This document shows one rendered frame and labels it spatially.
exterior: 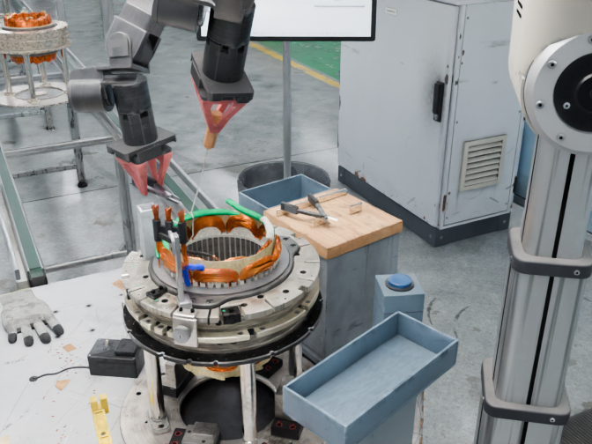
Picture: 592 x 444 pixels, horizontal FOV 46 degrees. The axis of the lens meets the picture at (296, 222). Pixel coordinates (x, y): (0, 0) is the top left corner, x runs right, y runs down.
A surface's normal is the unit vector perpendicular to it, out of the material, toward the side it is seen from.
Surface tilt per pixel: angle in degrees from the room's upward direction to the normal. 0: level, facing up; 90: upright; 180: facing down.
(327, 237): 0
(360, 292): 90
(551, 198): 90
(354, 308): 90
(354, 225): 0
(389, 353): 0
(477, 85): 90
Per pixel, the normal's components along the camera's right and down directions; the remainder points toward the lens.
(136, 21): -0.13, 0.12
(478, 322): 0.00, -0.90
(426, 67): -0.90, 0.19
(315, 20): -0.01, 0.33
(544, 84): -0.18, 0.43
